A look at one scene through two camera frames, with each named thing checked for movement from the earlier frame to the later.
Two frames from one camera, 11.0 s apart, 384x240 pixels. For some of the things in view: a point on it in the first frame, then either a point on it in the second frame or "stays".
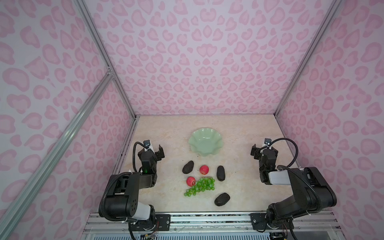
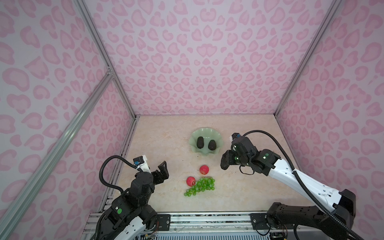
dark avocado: x=220 y=173 → x=212 y=145
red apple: x=204 y=169 stays
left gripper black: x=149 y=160 → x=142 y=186
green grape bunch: x=203 y=184 stays
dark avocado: x=188 y=167 → x=200 y=142
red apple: x=191 y=181 stays
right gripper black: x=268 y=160 → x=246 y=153
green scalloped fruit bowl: x=206 y=141 stays
